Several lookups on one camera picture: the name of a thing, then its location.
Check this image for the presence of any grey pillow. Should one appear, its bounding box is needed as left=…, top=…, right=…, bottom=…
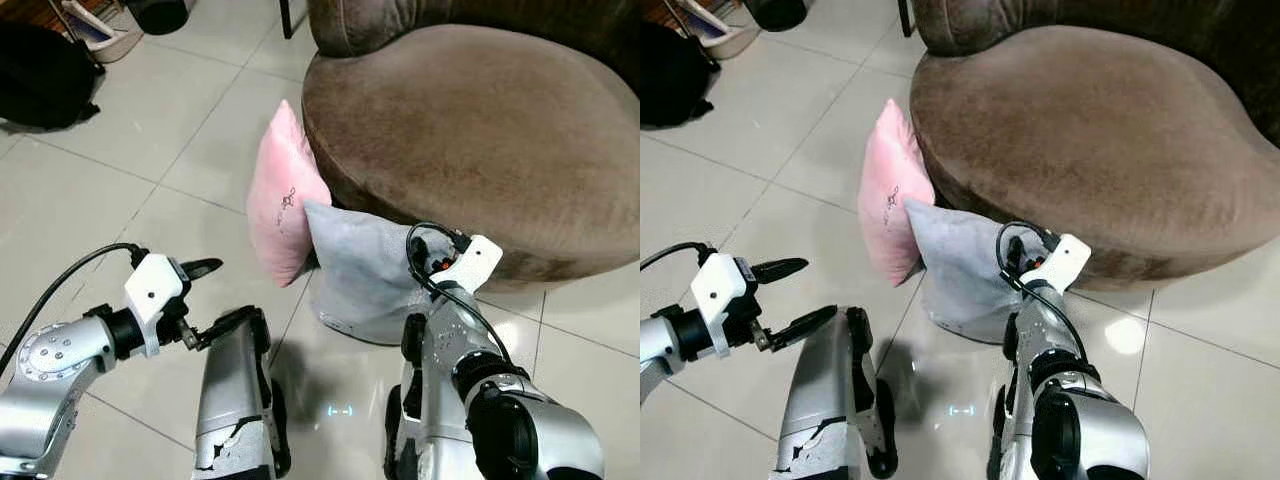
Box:
left=904, top=198, right=1041, bottom=347
left=303, top=200, right=453, bottom=347

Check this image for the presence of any pink pillow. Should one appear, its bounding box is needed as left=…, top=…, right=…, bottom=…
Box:
left=857, top=98, right=937, bottom=288
left=246, top=99, right=333, bottom=289

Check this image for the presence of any brown velvet sofa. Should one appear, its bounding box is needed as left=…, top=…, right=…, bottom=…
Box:
left=908, top=0, right=1280, bottom=292
left=302, top=0, right=641, bottom=284

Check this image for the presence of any silver right robot leg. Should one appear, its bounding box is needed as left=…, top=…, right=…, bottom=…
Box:
left=984, top=314, right=1043, bottom=480
left=384, top=312, right=471, bottom=480

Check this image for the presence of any black bag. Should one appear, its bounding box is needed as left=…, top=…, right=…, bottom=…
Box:
left=640, top=21, right=718, bottom=130
left=0, top=21, right=107, bottom=132

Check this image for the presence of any beige basket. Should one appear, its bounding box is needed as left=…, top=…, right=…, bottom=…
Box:
left=48, top=0, right=143, bottom=64
left=664, top=0, right=763, bottom=61

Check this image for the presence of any black round bin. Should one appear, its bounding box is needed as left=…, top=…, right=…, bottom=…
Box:
left=124, top=0, right=197, bottom=37
left=742, top=0, right=810, bottom=32

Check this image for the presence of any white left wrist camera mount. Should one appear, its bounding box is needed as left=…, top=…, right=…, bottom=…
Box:
left=123, top=253, right=190, bottom=359
left=690, top=253, right=757, bottom=359

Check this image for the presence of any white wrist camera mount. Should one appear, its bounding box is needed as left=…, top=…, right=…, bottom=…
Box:
left=1019, top=233, right=1093, bottom=295
left=690, top=253, right=757, bottom=359
left=437, top=234, right=505, bottom=297
left=123, top=253, right=190, bottom=359

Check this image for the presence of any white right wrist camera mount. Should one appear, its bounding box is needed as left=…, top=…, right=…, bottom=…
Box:
left=1019, top=233, right=1093, bottom=295
left=437, top=234, right=505, bottom=297

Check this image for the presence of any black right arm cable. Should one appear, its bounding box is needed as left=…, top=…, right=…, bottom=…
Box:
left=404, top=221, right=517, bottom=367
left=995, top=220, right=1091, bottom=363

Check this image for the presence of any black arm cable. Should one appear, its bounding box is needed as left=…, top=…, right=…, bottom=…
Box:
left=0, top=242, right=149, bottom=379
left=404, top=221, right=517, bottom=367
left=640, top=241, right=717, bottom=273
left=995, top=220, right=1091, bottom=363

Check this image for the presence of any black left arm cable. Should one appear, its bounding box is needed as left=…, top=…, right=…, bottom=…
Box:
left=0, top=242, right=149, bottom=379
left=640, top=241, right=717, bottom=273

